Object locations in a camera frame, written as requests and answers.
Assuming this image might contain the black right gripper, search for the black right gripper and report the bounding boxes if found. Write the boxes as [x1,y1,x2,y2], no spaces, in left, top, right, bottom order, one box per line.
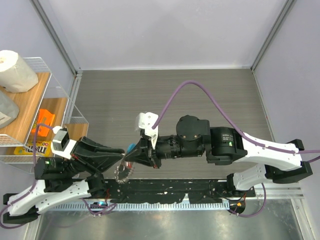
[125,134,204,170]

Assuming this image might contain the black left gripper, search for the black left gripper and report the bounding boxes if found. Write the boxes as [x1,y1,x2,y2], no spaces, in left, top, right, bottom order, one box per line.
[63,135,126,178]

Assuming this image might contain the blue key tag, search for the blue key tag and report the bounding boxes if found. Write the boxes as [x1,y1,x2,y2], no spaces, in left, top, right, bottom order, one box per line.
[126,143,136,154]

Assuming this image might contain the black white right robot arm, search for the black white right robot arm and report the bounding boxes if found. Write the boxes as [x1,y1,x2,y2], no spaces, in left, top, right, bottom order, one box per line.
[124,112,313,197]

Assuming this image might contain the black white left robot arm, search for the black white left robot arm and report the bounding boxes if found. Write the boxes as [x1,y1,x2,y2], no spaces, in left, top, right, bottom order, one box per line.
[0,136,125,229]

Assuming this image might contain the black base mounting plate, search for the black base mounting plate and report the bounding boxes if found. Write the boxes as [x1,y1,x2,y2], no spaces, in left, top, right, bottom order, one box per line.
[106,178,256,204]

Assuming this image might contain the yellow m&m's bag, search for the yellow m&m's bag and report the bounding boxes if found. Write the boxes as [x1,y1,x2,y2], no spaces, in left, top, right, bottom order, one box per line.
[13,141,52,157]

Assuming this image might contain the orange candy box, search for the orange candy box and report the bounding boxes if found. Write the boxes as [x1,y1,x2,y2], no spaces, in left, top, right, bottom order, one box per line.
[31,108,56,137]

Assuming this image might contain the white paper towel roll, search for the white paper towel roll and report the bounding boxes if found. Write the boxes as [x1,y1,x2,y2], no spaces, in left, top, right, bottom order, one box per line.
[0,50,39,93]

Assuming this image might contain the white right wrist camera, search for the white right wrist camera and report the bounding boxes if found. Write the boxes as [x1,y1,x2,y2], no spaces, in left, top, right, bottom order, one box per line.
[135,112,159,150]

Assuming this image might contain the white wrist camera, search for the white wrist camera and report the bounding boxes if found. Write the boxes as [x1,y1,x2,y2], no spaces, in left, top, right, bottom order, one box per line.
[135,112,159,150]
[50,126,77,160]

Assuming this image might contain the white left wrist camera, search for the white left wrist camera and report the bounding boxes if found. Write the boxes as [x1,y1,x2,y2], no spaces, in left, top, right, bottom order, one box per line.
[50,126,77,160]

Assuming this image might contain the slotted white cable duct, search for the slotted white cable duct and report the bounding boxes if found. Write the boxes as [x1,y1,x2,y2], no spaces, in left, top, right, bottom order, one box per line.
[51,200,230,212]

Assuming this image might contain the white wire wooden shelf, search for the white wire wooden shelf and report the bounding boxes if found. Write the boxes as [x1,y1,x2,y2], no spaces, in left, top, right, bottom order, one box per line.
[0,57,89,173]

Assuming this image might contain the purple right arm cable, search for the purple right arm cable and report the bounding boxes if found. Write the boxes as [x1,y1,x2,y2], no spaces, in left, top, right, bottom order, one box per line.
[152,80,320,162]

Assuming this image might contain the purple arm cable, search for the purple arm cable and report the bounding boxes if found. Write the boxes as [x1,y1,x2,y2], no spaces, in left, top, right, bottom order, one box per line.
[152,80,320,162]
[0,123,61,230]

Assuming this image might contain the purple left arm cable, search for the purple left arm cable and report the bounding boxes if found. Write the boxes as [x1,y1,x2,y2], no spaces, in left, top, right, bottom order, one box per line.
[0,123,61,230]

